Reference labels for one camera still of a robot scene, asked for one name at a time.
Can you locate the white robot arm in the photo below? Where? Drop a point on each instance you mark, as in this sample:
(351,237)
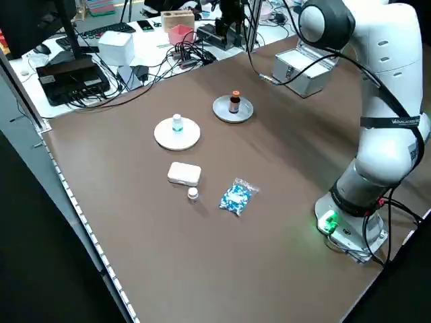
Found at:
(387,84)

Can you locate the wooden box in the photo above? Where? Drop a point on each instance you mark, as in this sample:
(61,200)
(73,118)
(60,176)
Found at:
(177,20)

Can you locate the silver aluminium medical kit case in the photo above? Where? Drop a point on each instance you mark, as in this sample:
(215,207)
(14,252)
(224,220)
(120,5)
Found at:
(303,72)

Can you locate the grey usb hub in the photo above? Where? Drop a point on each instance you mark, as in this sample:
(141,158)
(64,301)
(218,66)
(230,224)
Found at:
(183,59)

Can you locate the black monitor stand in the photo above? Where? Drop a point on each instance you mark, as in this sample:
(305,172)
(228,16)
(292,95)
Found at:
(70,37)

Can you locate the white hydrogen peroxide bottle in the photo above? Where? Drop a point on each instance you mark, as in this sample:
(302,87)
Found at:
(177,124)

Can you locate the black smartphone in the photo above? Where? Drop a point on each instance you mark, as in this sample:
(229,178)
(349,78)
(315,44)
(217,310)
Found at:
(144,25)

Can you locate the black power adapter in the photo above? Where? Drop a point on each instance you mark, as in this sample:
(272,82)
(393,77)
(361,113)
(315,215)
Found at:
(141,74)

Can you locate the small white pill bottle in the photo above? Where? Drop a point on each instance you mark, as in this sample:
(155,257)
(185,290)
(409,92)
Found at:
(192,194)

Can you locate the blue white capsule bag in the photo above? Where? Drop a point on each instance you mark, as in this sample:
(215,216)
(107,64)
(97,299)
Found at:
(238,196)

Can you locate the aluminium frame rail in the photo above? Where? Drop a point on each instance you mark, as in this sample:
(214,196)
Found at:
(23,97)

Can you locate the pink plastic box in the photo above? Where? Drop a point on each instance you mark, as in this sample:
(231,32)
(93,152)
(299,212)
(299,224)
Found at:
(182,33)

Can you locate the black computer mouse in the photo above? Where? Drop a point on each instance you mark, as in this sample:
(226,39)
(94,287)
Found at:
(42,49)

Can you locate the white plastic box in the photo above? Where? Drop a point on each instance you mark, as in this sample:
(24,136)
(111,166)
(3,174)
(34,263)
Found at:
(184,173)

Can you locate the white cube box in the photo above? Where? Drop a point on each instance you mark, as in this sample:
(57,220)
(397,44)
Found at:
(116,47)

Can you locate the white round plate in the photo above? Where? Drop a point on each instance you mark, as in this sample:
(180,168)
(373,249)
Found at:
(177,138)

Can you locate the aluminium frame post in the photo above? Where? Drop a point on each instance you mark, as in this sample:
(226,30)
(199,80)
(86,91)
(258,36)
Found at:
(255,25)

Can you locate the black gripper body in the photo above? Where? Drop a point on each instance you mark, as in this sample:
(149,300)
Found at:
(232,8)

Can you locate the black electronics box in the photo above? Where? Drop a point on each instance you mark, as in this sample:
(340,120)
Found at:
(72,80)

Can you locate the gray rimmed round plate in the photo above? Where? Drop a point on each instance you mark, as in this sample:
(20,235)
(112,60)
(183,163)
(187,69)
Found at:
(222,111)

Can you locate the black keyboard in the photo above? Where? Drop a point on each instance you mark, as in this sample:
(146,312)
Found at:
(101,32)

